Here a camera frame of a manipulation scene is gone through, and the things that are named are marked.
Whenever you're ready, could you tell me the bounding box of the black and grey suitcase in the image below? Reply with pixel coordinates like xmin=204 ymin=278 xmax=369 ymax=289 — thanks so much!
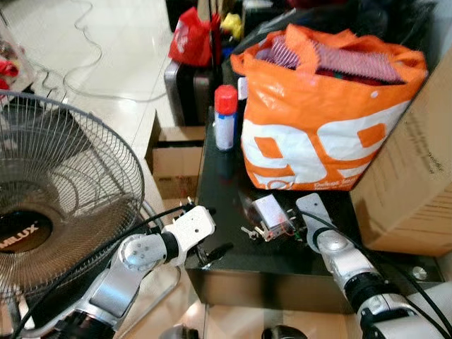
xmin=164 ymin=59 xmax=217 ymax=128

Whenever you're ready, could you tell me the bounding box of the black plastic bag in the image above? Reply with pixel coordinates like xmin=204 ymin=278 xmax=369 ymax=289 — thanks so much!
xmin=244 ymin=0 xmax=440 ymax=57

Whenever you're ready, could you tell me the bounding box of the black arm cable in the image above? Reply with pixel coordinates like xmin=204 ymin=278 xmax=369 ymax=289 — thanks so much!
xmin=10 ymin=203 xmax=195 ymax=338
xmin=302 ymin=210 xmax=452 ymax=335

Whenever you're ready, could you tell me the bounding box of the red plastic bag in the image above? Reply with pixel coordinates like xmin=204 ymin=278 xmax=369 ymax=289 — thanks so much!
xmin=167 ymin=6 xmax=222 ymax=69

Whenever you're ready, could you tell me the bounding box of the small open cardboard box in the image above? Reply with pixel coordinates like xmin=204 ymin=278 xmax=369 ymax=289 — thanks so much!
xmin=145 ymin=112 xmax=206 ymax=201

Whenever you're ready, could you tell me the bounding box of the black glossy low table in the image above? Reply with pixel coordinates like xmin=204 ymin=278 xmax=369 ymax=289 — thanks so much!
xmin=184 ymin=106 xmax=452 ymax=314

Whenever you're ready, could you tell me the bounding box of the white floor cable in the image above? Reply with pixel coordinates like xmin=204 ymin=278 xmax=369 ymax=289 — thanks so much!
xmin=28 ymin=0 xmax=169 ymax=104

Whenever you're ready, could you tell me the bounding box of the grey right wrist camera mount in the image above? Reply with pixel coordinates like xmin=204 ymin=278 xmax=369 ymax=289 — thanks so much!
xmin=296 ymin=192 xmax=333 ymax=239

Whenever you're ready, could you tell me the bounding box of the yellow toy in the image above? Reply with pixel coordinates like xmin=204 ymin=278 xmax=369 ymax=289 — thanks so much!
xmin=220 ymin=12 xmax=244 ymax=41

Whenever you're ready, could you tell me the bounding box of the large brown cardboard box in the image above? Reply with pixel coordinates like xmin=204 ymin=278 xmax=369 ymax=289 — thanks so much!
xmin=350 ymin=48 xmax=452 ymax=257

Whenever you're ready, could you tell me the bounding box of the black left robot foot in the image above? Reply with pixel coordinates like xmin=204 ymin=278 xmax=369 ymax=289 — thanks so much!
xmin=158 ymin=324 xmax=200 ymax=339

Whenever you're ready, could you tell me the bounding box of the black right robot foot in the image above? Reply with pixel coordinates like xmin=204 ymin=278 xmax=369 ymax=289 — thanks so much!
xmin=261 ymin=324 xmax=309 ymax=339

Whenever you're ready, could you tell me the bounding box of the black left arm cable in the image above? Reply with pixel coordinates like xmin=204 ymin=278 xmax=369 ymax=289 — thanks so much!
xmin=10 ymin=203 xmax=195 ymax=338

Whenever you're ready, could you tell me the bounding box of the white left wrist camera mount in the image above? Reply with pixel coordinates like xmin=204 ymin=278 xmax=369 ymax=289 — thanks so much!
xmin=164 ymin=206 xmax=217 ymax=265

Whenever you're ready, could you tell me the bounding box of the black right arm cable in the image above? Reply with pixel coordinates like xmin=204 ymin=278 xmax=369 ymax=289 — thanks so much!
xmin=302 ymin=210 xmax=452 ymax=335

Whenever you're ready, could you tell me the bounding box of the orange and white shopping bag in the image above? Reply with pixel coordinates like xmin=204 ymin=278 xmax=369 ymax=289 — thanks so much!
xmin=230 ymin=24 xmax=429 ymax=192

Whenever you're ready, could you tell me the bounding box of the grey metal floor fan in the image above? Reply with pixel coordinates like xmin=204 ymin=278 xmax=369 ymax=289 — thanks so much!
xmin=0 ymin=90 xmax=146 ymax=306

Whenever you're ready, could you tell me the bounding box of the white spray can red cap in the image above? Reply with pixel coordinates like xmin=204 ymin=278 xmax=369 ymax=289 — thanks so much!
xmin=213 ymin=84 xmax=239 ymax=152

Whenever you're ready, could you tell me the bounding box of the black robot foot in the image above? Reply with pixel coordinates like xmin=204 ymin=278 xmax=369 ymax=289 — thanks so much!
xmin=158 ymin=324 xmax=200 ymax=339
xmin=261 ymin=324 xmax=309 ymax=339

